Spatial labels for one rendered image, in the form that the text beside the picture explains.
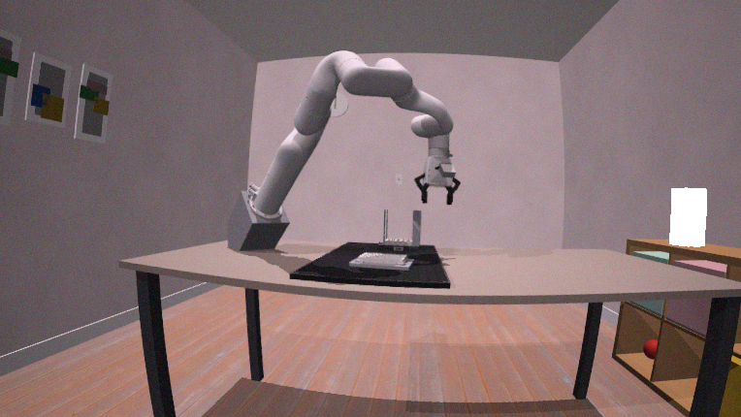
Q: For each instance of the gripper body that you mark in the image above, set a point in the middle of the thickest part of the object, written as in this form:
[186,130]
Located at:
[432,176]

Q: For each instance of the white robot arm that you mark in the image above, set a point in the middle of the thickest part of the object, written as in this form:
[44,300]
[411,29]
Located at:
[388,78]

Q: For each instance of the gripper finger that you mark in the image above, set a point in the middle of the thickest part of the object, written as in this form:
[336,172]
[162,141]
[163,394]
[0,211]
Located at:
[451,191]
[423,188]

